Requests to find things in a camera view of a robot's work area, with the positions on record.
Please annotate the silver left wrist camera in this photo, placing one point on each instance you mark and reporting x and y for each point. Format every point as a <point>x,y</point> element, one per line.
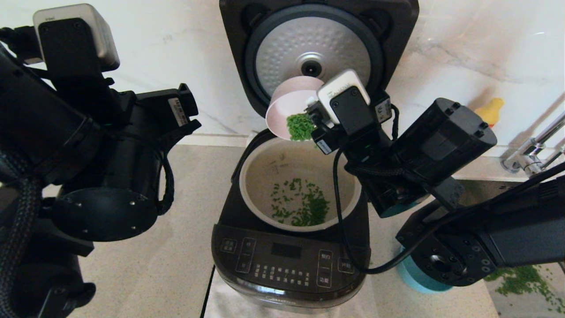
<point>88,17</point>

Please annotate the chrome faucet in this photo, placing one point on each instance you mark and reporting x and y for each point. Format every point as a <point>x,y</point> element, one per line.
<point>521,162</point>

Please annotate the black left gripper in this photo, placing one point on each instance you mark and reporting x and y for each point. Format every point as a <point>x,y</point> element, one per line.
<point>141,115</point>

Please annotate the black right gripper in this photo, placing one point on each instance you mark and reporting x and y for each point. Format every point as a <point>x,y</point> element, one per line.
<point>375,154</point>

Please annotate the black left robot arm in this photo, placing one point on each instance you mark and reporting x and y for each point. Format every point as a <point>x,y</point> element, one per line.
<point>26,132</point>

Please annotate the orange yellow detergent bottle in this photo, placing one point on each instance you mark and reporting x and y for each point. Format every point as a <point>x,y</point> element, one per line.
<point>492,108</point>

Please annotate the blue bowl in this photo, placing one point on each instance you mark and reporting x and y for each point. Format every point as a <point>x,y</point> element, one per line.
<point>412,282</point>

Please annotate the spilled green grains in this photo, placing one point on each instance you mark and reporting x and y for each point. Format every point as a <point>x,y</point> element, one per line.
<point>525,276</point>

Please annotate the black rice cooker lid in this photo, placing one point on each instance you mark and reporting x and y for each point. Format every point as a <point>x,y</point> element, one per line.
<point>287,48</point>

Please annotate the white cloth mat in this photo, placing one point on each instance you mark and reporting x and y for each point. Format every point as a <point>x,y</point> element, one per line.
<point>229,307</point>

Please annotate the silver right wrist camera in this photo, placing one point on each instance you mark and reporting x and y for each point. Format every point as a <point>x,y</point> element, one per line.
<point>340,81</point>

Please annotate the steel sink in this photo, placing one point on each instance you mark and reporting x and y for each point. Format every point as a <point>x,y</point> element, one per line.
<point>507,304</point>

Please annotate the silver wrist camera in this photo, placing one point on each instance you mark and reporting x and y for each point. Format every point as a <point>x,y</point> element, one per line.
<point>340,81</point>
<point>88,17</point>

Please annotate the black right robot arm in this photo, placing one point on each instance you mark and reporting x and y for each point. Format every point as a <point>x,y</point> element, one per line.
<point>521,229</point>

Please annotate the black strip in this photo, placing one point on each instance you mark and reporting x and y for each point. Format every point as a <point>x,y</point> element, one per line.
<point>206,296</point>

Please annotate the black rice cooker body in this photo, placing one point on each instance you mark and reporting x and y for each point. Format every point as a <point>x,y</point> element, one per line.
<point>282,260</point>

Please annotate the pink bowl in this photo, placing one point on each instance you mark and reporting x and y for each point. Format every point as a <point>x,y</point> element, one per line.
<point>287,106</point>

